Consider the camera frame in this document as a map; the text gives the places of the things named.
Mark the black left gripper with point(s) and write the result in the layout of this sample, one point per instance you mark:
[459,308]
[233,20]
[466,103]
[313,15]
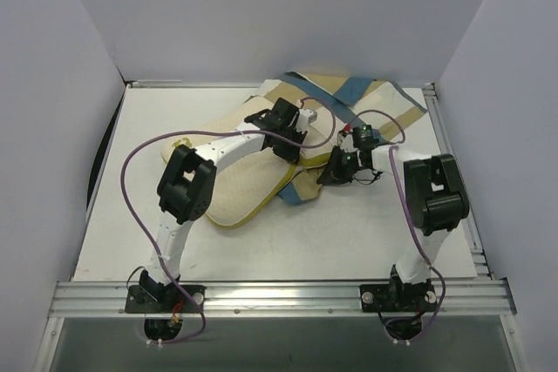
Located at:
[285,145]

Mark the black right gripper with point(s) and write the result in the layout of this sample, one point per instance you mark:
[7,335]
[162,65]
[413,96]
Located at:
[336,167]

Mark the cream pillow with yellow edge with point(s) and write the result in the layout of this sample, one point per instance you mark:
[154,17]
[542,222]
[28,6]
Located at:
[244,188]

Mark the blue tan white checked pillowcase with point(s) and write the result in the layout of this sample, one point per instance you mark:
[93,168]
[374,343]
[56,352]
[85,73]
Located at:
[338,101]

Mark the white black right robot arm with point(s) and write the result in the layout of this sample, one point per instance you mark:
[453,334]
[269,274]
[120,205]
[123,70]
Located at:
[430,189]

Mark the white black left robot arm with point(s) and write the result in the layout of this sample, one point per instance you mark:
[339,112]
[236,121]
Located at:
[186,187]

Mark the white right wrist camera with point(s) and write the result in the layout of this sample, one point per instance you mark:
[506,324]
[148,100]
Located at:
[345,140]

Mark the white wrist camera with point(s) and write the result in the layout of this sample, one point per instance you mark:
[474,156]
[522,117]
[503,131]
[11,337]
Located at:
[345,140]
[306,117]

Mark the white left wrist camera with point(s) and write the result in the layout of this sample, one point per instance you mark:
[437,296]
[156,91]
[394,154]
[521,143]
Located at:
[306,117]

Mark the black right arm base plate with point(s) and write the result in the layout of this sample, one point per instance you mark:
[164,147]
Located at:
[395,297]

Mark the aluminium back frame rail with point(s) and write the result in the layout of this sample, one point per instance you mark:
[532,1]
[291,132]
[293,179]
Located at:
[245,85]

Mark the aluminium frame rail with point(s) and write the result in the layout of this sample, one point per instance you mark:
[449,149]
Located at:
[275,299]
[245,85]

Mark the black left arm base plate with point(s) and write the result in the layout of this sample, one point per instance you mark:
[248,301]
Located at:
[139,301]

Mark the aluminium front frame rail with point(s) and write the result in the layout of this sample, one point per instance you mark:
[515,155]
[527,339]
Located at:
[275,299]

